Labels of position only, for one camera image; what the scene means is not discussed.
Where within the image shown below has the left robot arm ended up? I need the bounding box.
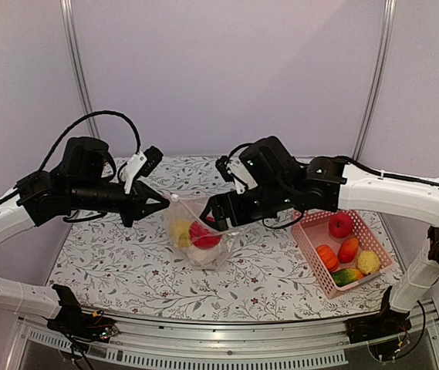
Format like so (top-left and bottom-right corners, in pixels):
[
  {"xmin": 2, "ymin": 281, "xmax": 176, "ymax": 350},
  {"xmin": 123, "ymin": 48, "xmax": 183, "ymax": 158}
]
[{"xmin": 0, "ymin": 110, "xmax": 170, "ymax": 339}]

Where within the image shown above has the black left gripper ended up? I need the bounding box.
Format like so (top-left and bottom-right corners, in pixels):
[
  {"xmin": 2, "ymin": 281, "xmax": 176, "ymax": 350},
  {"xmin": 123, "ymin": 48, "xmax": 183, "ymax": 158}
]
[{"xmin": 69, "ymin": 179, "xmax": 171, "ymax": 227}]

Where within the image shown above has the yellow toy corn piece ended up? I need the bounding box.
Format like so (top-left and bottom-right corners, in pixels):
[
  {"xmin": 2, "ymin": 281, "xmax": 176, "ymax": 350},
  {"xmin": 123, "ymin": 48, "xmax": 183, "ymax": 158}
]
[{"xmin": 356, "ymin": 250, "xmax": 381, "ymax": 275}]

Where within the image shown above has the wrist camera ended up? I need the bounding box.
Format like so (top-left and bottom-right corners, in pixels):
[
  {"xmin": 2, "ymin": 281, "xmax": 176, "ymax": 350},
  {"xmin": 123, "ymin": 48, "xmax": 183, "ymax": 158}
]
[
  {"xmin": 215, "ymin": 156, "xmax": 258, "ymax": 195},
  {"xmin": 117, "ymin": 146, "xmax": 164, "ymax": 194}
]

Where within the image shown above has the green orange toy mango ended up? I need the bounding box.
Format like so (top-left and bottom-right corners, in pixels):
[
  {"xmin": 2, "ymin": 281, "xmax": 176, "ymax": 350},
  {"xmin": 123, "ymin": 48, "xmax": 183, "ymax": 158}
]
[{"xmin": 331, "ymin": 267, "xmax": 364, "ymax": 288}]

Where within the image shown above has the front aluminium rail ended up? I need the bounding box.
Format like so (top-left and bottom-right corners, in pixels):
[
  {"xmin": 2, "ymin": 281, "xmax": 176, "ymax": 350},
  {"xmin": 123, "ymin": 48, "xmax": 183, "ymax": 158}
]
[{"xmin": 8, "ymin": 300, "xmax": 439, "ymax": 369}]

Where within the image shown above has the clear zip top bag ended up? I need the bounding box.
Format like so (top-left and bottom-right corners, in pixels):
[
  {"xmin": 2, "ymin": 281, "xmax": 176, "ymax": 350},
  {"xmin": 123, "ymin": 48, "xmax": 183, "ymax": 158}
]
[{"xmin": 164, "ymin": 193, "xmax": 241, "ymax": 270}]

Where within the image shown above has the orange toy tangerine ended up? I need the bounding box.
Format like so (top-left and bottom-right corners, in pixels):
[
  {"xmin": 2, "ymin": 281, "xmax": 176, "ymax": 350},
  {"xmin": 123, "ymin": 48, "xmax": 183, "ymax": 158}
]
[{"xmin": 316, "ymin": 244, "xmax": 339, "ymax": 272}]

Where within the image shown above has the pink plastic basket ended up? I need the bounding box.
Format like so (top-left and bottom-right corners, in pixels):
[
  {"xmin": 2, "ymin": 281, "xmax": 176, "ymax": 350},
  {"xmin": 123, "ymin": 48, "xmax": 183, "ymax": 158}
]
[{"xmin": 292, "ymin": 210, "xmax": 394, "ymax": 299}]

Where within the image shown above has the floral table mat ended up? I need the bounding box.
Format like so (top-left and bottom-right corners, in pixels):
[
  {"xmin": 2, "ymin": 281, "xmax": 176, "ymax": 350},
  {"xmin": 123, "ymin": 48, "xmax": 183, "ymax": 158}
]
[{"xmin": 45, "ymin": 156, "xmax": 411, "ymax": 323}]

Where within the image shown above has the aluminium frame post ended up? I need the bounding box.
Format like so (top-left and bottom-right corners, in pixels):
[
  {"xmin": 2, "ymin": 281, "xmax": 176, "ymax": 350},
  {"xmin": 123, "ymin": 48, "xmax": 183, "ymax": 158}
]
[
  {"xmin": 59, "ymin": 0, "xmax": 107, "ymax": 163},
  {"xmin": 352, "ymin": 0, "xmax": 397, "ymax": 160}
]

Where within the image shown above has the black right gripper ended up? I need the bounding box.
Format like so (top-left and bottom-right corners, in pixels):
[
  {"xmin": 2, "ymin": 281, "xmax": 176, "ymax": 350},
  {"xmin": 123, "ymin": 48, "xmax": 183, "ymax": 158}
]
[{"xmin": 198, "ymin": 181, "xmax": 292, "ymax": 233}]

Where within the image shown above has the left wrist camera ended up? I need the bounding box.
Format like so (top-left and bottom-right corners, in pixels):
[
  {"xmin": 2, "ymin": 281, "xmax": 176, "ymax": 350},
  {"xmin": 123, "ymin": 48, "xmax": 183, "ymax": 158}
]
[{"xmin": 117, "ymin": 146, "xmax": 164, "ymax": 194}]

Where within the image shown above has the red orange toy mango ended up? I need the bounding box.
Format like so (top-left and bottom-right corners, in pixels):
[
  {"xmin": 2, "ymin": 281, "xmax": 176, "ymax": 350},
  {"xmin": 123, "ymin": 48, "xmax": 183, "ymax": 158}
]
[{"xmin": 338, "ymin": 237, "xmax": 360, "ymax": 264}]

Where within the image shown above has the white toy cauliflower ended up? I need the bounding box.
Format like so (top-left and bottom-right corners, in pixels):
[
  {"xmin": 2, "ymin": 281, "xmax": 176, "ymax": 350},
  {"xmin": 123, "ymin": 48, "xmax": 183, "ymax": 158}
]
[{"xmin": 188, "ymin": 246, "xmax": 228, "ymax": 269}]

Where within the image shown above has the right aluminium frame post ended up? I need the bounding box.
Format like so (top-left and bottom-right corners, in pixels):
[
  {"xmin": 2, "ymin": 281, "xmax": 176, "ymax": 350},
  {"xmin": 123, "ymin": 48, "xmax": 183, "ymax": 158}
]
[{"xmin": 352, "ymin": 0, "xmax": 397, "ymax": 160}]

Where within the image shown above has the small circuit board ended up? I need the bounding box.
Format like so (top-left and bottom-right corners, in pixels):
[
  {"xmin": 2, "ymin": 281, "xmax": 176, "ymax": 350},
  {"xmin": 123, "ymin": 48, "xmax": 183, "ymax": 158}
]
[{"xmin": 96, "ymin": 325, "xmax": 120, "ymax": 342}]

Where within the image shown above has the red toy apple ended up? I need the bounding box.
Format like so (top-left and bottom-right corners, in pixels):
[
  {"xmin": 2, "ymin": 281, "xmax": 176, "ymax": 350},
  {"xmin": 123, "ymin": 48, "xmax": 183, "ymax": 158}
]
[
  {"xmin": 328, "ymin": 212, "xmax": 354, "ymax": 238},
  {"xmin": 189, "ymin": 221, "xmax": 221, "ymax": 250}
]

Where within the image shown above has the yellow toy lemon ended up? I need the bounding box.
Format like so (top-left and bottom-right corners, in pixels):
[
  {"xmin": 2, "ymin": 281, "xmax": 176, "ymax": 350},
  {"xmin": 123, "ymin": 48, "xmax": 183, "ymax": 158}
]
[{"xmin": 168, "ymin": 220, "xmax": 192, "ymax": 248}]

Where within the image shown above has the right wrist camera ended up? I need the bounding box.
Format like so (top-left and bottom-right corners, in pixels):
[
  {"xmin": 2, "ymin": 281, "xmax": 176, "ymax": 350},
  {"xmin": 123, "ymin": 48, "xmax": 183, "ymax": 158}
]
[{"xmin": 215, "ymin": 156, "xmax": 258, "ymax": 195}]

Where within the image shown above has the left aluminium frame post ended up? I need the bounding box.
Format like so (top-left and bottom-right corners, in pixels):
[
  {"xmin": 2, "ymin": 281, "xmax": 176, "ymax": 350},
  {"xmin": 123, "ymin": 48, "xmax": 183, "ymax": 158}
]
[{"xmin": 59, "ymin": 0, "xmax": 107, "ymax": 163}]

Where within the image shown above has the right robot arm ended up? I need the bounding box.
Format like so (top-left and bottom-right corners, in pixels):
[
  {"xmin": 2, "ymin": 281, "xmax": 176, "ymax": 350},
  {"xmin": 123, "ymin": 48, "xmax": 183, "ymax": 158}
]
[{"xmin": 200, "ymin": 136, "xmax": 439, "ymax": 336}]

